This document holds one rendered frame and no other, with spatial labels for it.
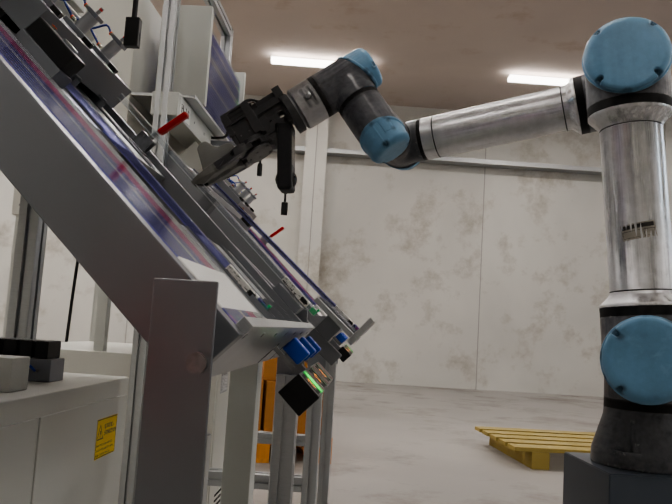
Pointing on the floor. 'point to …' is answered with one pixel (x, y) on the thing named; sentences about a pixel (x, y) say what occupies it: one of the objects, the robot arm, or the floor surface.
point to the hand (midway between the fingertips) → (202, 183)
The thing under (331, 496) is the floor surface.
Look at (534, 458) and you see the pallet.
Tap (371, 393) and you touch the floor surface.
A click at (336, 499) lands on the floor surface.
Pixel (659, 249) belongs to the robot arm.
